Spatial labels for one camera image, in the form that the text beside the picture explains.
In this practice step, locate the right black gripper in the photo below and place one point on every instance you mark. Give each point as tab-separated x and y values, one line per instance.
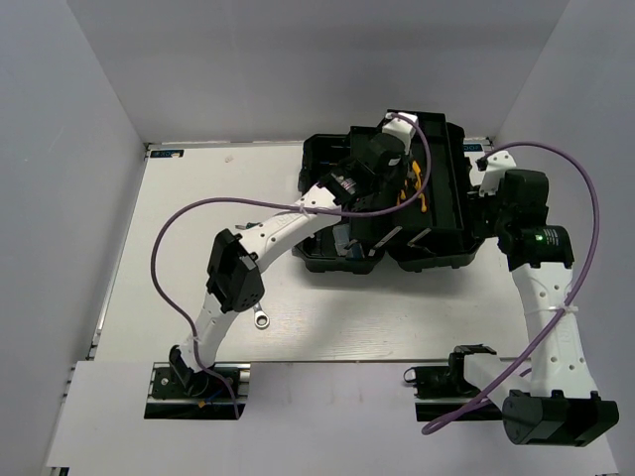
478	229

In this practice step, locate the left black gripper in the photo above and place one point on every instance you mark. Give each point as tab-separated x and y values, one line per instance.
400	181

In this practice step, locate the yellow needle-nose pliers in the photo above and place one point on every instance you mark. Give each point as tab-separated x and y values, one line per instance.
413	182
419	200

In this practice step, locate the black plastic toolbox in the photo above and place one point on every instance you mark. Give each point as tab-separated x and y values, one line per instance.
441	237

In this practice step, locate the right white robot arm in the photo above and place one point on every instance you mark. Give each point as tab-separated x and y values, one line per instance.
559	403

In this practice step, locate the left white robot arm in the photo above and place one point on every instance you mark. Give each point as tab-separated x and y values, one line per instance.
367	186

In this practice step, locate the long silver combination wrench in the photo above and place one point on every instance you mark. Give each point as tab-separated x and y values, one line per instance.
261	318

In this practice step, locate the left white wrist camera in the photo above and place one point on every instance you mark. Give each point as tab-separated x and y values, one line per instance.
401	125

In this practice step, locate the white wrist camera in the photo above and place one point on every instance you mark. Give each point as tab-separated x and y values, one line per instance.
494	168
401	125

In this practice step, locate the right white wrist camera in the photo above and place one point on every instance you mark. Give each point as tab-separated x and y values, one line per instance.
494	168

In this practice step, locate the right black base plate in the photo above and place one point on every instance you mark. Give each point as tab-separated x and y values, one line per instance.
439	390

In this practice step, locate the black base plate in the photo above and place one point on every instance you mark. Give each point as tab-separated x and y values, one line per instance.
210	400
439	390

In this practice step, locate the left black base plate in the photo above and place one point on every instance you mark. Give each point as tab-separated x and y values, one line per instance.
210	400

